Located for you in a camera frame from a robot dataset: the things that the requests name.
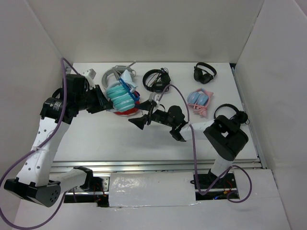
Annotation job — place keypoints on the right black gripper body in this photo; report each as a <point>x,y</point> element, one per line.
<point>160,116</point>

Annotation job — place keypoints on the blue earphones with cable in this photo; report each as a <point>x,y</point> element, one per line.
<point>134,96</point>

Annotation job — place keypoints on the red and black headphones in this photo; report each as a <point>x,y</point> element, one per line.
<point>125,104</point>

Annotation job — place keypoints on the teal cat-ear headphones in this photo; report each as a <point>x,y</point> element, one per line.
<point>115,89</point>

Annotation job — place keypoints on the black on-ear headphones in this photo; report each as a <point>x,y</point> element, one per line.
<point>204,73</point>

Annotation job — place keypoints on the grey white gaming headset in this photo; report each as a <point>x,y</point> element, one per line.
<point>118,71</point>

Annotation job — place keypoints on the black headset with cable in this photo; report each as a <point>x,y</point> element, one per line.
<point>156,80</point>

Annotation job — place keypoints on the white taped cover plate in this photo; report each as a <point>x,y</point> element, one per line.
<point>158,189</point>

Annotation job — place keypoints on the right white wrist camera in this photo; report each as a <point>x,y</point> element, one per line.
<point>154,99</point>

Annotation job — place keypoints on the pink and blue headphones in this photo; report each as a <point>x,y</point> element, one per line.
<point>199,101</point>

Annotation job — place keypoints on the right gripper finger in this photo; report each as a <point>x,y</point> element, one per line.
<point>146,106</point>
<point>140,122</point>

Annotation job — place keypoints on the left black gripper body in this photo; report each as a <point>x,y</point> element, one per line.
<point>88,99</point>

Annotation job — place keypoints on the aluminium rail frame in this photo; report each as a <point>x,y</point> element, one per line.
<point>105,142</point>

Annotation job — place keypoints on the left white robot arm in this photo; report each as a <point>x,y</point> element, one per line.
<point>33,182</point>

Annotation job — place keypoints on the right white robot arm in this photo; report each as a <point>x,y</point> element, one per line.
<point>224,134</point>

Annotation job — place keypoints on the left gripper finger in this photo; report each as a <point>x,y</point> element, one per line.
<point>97,107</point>
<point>100,96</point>

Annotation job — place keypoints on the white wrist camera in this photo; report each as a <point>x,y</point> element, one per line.
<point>154,99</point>
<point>90,73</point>

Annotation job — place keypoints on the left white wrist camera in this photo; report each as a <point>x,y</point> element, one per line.
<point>90,73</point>

